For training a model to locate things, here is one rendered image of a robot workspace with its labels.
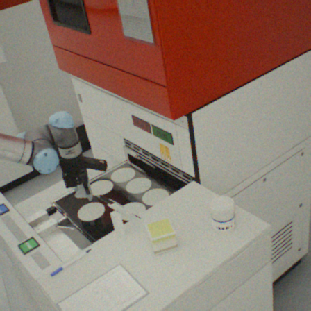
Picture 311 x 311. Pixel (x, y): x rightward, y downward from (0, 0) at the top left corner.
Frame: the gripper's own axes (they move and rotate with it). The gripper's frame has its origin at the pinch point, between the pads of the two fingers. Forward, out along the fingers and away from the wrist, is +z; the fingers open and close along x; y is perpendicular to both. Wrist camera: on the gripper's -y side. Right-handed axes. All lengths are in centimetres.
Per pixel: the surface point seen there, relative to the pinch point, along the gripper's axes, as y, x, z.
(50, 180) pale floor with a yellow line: 49, -162, 92
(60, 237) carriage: 12.8, 13.7, 3.9
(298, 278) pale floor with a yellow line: -90, -15, 92
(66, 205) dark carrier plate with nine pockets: 10.1, -1.0, 2.0
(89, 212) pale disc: 1.3, 6.7, 1.9
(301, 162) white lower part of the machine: -92, -19, 21
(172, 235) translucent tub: -24.3, 41.7, -10.4
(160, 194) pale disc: -25.4, 5.6, 2.0
